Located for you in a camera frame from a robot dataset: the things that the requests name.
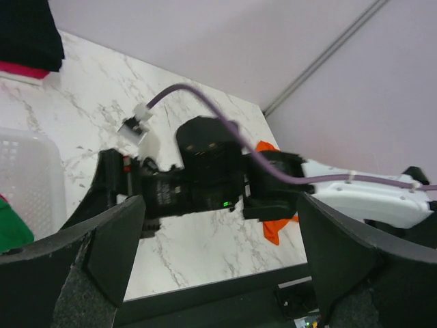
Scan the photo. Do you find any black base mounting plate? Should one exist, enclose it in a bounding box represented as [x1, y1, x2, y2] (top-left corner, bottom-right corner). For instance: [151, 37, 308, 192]
[114, 264, 318, 327]

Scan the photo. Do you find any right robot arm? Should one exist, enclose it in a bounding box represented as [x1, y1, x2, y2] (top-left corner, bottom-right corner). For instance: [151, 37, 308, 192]
[66, 116, 436, 238]

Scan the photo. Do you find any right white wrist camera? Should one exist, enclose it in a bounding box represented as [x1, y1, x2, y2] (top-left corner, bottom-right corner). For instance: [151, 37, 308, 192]
[117, 104, 161, 161]

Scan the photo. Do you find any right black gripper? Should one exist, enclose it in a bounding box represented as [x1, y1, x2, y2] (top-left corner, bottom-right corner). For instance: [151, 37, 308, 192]
[61, 116, 244, 236]

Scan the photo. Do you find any pink folded t-shirt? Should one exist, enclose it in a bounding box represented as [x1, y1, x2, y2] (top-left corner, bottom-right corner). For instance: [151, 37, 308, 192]
[1, 61, 50, 80]

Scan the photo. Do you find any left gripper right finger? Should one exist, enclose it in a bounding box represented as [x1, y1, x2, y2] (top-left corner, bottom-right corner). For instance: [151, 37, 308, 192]
[298, 194, 436, 327]

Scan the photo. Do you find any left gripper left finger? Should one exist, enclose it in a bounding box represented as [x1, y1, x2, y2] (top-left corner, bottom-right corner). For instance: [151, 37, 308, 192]
[1, 196, 145, 327]

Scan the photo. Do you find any white plastic basket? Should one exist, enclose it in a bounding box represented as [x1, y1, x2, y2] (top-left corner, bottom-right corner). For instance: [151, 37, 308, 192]
[1, 128, 67, 240]

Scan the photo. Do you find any green t-shirt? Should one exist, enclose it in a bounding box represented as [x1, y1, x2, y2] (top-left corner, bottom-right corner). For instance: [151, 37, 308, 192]
[0, 198, 34, 253]

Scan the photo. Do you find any black folded t-shirt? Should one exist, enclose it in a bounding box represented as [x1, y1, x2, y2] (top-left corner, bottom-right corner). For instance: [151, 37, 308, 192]
[1, 0, 65, 72]

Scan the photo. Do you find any orange t-shirt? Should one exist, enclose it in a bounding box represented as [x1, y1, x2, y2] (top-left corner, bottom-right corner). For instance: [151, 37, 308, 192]
[256, 141, 299, 246]

